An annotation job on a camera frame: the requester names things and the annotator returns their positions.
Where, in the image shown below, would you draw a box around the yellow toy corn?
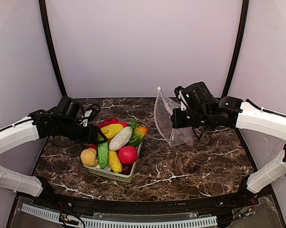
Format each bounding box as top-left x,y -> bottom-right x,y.
109,150 -> 122,173

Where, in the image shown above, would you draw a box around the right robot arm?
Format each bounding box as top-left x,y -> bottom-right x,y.
171,96 -> 286,194

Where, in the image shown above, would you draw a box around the dark red toy fruit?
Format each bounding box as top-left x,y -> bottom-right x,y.
121,164 -> 132,175

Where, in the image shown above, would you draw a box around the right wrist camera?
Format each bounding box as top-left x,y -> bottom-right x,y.
174,86 -> 188,111

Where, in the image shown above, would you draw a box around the black front rail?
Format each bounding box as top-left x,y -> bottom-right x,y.
34,193 -> 252,215

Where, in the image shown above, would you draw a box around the white toy garlic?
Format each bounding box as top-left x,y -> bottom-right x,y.
95,164 -> 111,171

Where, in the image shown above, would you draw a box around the yellow toy mango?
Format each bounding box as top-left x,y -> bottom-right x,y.
101,123 -> 124,140

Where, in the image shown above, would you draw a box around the orange green toy mango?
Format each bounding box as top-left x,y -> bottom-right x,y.
135,125 -> 148,140

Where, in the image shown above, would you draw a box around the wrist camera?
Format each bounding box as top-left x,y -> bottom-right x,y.
81,104 -> 101,126
174,86 -> 188,111

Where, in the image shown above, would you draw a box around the red toy tomato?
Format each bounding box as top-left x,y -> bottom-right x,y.
89,144 -> 98,150

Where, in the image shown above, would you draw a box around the pale green plastic basket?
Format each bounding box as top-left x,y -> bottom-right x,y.
80,142 -> 137,183

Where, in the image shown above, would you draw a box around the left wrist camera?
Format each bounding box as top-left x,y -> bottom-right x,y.
81,104 -> 101,126

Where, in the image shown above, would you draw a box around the white toy bitter gourd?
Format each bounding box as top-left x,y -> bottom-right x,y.
109,126 -> 133,151

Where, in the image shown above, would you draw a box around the red toy apple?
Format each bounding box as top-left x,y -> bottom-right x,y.
118,145 -> 138,165

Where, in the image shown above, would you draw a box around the green toy bitter gourd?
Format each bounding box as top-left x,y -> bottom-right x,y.
98,142 -> 109,169

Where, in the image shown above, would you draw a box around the tan toy potato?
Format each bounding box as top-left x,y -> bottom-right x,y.
80,148 -> 98,167

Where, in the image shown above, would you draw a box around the clear dotted zip bag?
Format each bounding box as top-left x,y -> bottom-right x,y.
154,86 -> 194,147

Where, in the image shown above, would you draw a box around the white slotted cable duct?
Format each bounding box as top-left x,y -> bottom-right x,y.
21,203 -> 218,228

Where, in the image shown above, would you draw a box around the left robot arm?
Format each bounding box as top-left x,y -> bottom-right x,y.
0,95 -> 108,197

